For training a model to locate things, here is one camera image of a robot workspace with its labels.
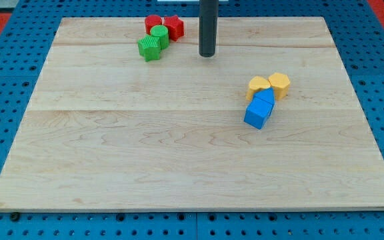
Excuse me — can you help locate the yellow hexagon block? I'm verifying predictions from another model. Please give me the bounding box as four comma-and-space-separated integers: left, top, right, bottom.
269, 73, 291, 100

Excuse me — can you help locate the blue cube block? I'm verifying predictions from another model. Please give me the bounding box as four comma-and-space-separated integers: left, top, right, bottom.
243, 99, 274, 129

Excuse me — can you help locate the red star block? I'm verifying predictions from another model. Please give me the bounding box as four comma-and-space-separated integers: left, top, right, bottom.
163, 15, 185, 41

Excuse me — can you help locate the green star block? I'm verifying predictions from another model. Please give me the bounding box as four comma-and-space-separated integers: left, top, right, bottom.
137, 35, 161, 61

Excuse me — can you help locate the red cylinder block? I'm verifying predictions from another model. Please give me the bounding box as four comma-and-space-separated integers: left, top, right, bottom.
144, 15, 162, 35

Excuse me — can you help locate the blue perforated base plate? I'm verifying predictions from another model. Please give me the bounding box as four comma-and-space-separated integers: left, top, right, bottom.
0, 1, 384, 239

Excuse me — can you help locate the blue pentagon block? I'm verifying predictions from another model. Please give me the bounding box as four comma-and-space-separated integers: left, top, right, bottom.
253, 87, 275, 116

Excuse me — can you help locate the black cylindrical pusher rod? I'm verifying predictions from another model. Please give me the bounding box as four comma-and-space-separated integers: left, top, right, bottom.
199, 0, 219, 57

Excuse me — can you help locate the green cylinder block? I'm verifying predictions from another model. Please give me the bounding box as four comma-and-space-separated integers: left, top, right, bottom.
150, 25, 169, 49

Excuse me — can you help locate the yellow heart block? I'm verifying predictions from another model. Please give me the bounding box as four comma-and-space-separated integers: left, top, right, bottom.
245, 76, 271, 101

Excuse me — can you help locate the light wooden board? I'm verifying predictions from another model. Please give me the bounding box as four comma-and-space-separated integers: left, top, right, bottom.
0, 17, 384, 213

